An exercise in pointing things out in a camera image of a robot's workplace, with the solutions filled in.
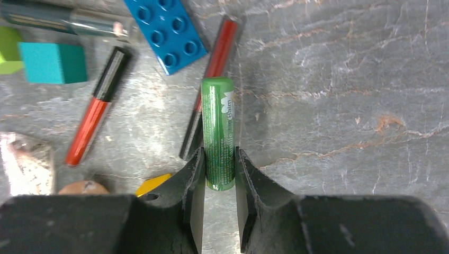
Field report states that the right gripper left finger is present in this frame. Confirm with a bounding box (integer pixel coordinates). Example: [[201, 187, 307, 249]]
[[138, 148, 205, 253]]

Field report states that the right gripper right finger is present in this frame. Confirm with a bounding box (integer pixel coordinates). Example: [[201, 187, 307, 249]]
[[235, 147, 312, 253]]

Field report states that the red lip pencil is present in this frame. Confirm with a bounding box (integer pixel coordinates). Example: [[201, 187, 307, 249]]
[[65, 47, 132, 166]]

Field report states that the green tube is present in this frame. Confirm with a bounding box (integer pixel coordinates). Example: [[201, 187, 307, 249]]
[[201, 77, 235, 191]]

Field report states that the clear plastic bag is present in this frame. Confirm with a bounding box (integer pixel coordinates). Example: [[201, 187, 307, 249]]
[[1, 132, 56, 196]]

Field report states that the dark brown lipstick pen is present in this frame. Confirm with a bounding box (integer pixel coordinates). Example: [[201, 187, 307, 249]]
[[180, 16, 242, 168]]

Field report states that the dark teal mascara tube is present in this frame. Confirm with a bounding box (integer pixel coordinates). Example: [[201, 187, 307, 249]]
[[1, 1, 141, 43]]

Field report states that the beige makeup sponge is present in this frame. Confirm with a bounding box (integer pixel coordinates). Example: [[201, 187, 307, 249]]
[[58, 180, 110, 195]]

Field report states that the yellow cube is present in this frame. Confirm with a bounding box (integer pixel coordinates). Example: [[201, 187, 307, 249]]
[[135, 173, 173, 197]]

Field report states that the blue lego brick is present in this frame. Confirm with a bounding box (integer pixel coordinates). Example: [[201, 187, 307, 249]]
[[124, 0, 208, 76]]

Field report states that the small teal cube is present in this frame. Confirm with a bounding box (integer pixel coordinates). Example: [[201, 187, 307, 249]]
[[18, 42, 88, 84]]

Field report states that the small green cube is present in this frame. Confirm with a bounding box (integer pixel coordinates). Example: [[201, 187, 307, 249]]
[[1, 26, 24, 75]]

